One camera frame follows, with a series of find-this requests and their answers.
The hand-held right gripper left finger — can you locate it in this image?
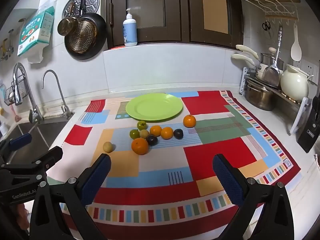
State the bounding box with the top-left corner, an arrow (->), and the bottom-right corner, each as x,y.
27,153 -> 112,240

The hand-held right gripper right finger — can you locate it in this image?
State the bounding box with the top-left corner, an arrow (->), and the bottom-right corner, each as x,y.
212,154 -> 295,240

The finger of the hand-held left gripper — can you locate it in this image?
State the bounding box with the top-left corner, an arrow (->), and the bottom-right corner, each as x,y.
0,133 -> 32,164
0,146 -> 63,179

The orange with green stem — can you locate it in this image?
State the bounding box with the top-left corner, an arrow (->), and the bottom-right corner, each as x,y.
183,114 -> 196,128

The green plastic plate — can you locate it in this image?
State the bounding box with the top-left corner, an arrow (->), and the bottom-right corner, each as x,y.
125,93 -> 184,122

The person's left hand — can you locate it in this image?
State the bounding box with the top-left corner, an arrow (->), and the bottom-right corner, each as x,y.
16,202 -> 30,230

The steel kitchen sink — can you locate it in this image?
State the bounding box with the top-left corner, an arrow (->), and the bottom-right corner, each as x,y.
0,120 -> 68,160

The colourful patterned tablecloth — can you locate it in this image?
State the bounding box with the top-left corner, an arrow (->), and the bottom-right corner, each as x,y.
46,90 -> 302,233

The large orange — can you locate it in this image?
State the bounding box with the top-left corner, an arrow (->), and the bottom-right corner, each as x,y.
131,138 -> 149,155

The large chrome faucet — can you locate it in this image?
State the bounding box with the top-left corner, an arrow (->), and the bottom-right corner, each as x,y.
12,63 -> 44,123

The thin gooseneck faucet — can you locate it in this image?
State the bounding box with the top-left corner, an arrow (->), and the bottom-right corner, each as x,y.
41,70 -> 75,120

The large steel pot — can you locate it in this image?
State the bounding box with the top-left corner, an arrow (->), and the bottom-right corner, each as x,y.
244,79 -> 278,111

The black knife block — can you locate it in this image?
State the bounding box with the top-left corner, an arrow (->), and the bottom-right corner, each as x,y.
296,96 -> 320,153

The teal bag dispenser box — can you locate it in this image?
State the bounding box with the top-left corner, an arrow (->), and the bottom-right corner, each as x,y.
17,6 -> 55,64

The metal spatula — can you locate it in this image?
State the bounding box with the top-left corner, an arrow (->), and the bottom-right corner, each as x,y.
262,25 -> 283,88

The white ceramic pot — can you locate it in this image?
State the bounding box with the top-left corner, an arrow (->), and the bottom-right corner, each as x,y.
280,64 -> 314,103

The black frying pan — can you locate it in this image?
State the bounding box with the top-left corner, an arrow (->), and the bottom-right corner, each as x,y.
64,12 -> 107,60

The small brass saucepan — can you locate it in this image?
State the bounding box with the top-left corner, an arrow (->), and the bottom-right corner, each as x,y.
57,1 -> 79,37

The steel pot with lid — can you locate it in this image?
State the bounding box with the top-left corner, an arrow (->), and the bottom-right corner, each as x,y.
260,52 -> 284,72

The white rice paddle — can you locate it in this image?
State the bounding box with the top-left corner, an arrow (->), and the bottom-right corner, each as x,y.
290,22 -> 302,62

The blue white pump bottle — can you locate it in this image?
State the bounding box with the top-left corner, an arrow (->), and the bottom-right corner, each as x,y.
122,8 -> 138,47

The wire sink basket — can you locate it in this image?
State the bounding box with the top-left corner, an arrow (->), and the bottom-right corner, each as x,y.
4,79 -> 27,105

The wall hook rack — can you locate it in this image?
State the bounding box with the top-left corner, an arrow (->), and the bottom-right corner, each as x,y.
0,29 -> 14,62

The white wall socket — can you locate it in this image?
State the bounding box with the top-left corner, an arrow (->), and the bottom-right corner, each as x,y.
300,60 -> 318,83

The dark brown window frame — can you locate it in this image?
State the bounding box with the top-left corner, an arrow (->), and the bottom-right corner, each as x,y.
186,0 -> 244,48
101,0 -> 188,49

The white wire wall rack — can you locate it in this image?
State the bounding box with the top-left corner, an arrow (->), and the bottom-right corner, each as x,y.
241,0 -> 299,22

